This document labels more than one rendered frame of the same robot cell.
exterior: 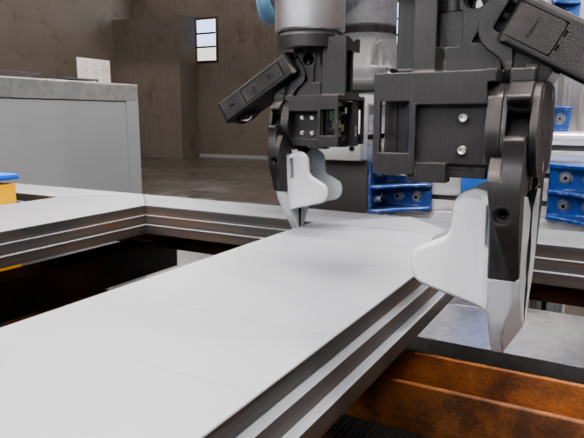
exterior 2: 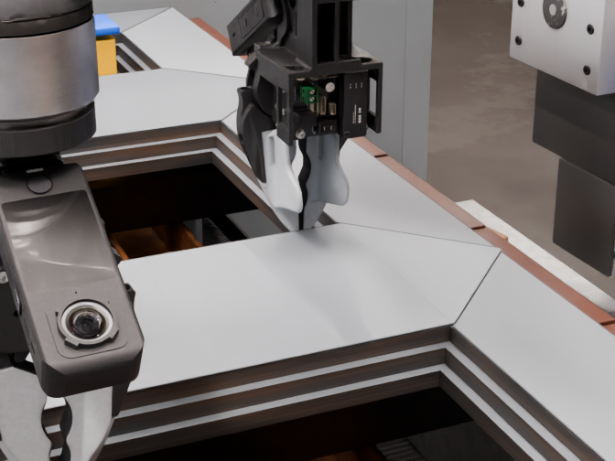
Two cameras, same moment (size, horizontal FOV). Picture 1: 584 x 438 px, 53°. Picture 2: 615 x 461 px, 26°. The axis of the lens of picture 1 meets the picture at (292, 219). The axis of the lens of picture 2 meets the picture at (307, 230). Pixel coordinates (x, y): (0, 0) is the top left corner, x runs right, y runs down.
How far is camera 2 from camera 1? 0.65 m
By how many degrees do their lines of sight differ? 38
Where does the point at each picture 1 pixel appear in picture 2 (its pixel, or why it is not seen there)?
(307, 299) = not seen: hidden behind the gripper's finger
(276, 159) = (251, 135)
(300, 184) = (281, 176)
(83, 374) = not seen: outside the picture
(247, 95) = (242, 27)
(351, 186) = (603, 132)
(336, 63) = (307, 21)
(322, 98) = (279, 71)
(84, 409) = not seen: outside the picture
